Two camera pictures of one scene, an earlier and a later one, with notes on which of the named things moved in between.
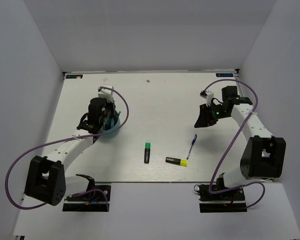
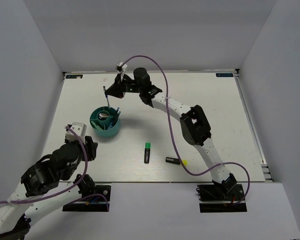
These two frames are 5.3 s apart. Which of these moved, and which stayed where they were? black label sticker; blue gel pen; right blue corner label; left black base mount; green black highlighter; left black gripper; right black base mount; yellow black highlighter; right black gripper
Moved: right black gripper; left black gripper; blue gel pen
Stayed: left black base mount; green black highlighter; black label sticker; right blue corner label; yellow black highlighter; right black base mount
